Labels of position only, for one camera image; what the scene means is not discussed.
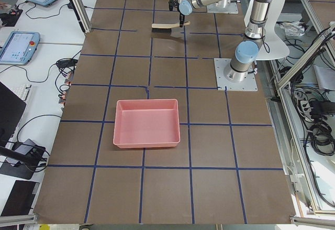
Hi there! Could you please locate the white brush with dark bristles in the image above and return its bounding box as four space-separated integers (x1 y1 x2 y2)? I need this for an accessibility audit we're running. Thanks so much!
151 21 191 34

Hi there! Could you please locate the black laptop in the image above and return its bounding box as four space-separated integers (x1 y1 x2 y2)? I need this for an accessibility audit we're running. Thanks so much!
0 83 26 147

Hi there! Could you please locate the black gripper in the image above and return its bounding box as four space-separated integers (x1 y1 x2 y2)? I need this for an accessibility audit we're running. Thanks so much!
168 0 185 28

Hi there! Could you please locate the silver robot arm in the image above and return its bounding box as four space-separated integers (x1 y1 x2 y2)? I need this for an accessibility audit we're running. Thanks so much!
169 0 272 82

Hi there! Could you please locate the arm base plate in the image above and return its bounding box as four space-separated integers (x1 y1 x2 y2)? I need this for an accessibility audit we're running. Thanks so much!
214 58 258 92

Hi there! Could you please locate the pink plastic bin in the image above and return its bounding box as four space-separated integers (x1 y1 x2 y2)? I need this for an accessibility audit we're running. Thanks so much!
113 99 181 149

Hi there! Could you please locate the black cable bundle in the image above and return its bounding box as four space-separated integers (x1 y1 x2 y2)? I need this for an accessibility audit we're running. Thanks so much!
290 80 335 162

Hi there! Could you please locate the white chair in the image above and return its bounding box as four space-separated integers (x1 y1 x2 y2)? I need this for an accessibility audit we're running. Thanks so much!
256 0 289 61

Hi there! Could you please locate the blue teach pendant near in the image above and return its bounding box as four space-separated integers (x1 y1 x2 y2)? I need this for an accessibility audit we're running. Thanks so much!
1 31 40 65

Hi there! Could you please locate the white keyboard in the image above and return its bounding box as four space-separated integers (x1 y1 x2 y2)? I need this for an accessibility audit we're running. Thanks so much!
11 84 32 103

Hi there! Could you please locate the aluminium frame post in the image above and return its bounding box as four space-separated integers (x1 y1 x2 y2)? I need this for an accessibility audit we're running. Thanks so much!
69 0 92 34

